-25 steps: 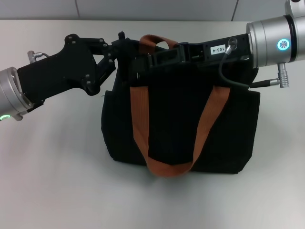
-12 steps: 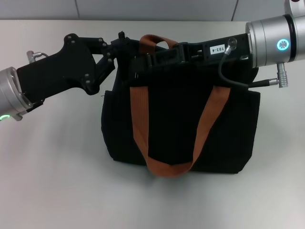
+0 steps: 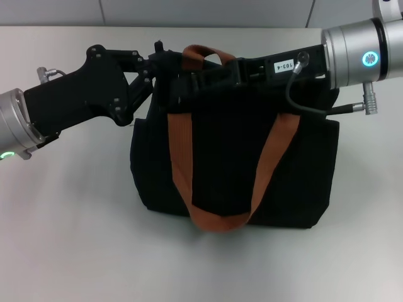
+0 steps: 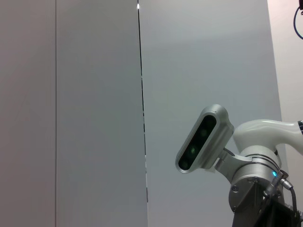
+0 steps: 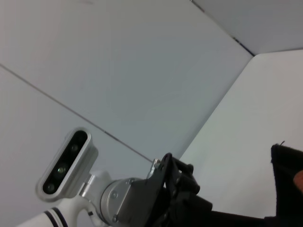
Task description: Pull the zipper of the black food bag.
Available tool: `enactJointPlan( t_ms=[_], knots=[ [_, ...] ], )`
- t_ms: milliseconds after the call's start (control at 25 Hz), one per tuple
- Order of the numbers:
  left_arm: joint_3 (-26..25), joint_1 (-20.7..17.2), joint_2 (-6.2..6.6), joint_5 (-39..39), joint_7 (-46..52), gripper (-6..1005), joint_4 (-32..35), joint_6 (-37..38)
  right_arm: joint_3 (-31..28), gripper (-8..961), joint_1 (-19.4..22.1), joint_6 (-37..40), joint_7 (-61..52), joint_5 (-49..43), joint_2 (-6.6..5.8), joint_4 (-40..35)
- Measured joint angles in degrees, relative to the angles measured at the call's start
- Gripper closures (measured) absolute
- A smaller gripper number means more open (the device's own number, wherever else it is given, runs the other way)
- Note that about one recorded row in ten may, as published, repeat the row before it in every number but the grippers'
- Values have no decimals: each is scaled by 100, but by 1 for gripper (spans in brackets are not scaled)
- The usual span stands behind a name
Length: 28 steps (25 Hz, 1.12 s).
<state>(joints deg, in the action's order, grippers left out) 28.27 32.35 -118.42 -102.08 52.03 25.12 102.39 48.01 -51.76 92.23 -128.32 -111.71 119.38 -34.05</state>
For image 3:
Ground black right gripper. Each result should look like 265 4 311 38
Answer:
171 43 331 105

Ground gripper cable with connector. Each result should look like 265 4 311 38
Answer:
287 51 381 117
36 65 67 84

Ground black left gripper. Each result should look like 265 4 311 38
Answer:
23 45 160 138

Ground black bag with brown handles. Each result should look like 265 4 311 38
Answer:
128 40 341 233

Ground right gripper cable with connector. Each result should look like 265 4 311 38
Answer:
287 51 381 117

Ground left gripper cable with connector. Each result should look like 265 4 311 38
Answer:
36 65 67 84

